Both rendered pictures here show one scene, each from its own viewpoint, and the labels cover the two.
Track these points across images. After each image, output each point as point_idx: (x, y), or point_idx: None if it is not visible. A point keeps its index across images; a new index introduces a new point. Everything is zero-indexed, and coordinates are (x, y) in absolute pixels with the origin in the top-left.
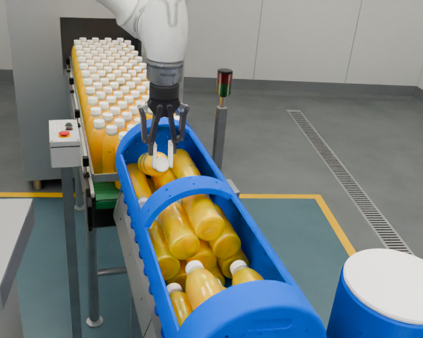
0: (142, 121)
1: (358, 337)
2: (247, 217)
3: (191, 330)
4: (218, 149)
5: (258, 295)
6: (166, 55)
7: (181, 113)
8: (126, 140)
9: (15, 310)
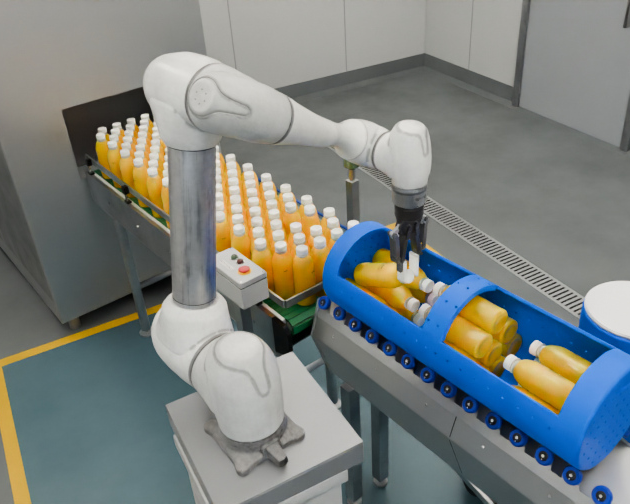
0: (396, 245)
1: None
2: (530, 303)
3: (576, 411)
4: None
5: (613, 366)
6: (420, 182)
7: (422, 224)
8: (338, 259)
9: None
